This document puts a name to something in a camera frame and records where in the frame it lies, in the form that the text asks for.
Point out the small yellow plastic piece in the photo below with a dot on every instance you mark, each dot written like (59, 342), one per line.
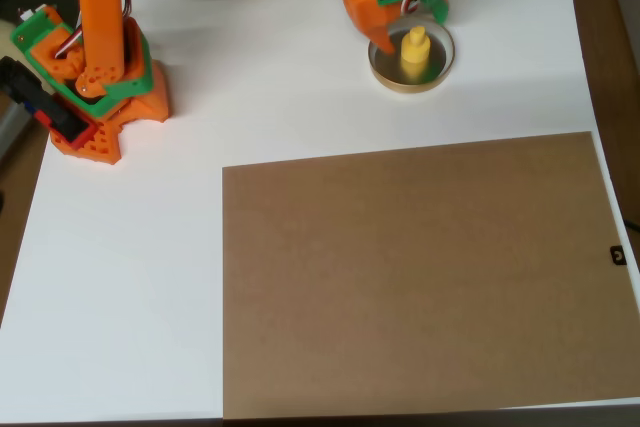
(415, 54)

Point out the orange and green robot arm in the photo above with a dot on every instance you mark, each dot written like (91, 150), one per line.
(100, 22)

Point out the round gold-rimmed bowl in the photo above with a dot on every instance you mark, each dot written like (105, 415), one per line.
(440, 67)

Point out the brown fibreboard sheet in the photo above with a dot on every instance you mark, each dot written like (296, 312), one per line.
(415, 277)

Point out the small black clip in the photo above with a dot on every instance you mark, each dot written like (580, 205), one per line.
(617, 256)

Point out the black and red table clamp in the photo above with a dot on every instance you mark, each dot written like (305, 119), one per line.
(35, 97)

